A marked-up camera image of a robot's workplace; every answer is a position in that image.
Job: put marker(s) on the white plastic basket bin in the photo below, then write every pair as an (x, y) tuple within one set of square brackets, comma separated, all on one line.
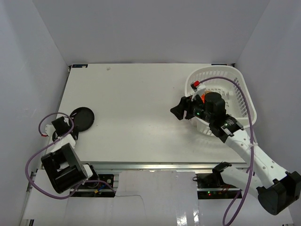
[(230, 84)]

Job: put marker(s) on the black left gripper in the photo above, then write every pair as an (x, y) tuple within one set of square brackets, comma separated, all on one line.
[(62, 125)]

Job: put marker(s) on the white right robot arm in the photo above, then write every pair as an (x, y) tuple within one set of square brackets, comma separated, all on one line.
[(273, 186)]

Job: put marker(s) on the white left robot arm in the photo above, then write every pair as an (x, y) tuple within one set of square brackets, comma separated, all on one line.
[(62, 165)]

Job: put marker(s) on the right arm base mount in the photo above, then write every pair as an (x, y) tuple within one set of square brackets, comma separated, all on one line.
[(210, 186)]

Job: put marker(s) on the orange round plate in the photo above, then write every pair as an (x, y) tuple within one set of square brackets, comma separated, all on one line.
[(202, 98)]

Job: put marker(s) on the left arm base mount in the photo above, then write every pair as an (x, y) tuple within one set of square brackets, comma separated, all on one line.
[(98, 189)]

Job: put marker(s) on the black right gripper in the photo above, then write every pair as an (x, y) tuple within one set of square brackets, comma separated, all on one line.
[(185, 104)]

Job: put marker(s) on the black round plate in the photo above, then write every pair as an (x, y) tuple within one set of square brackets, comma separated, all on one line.
[(83, 118)]

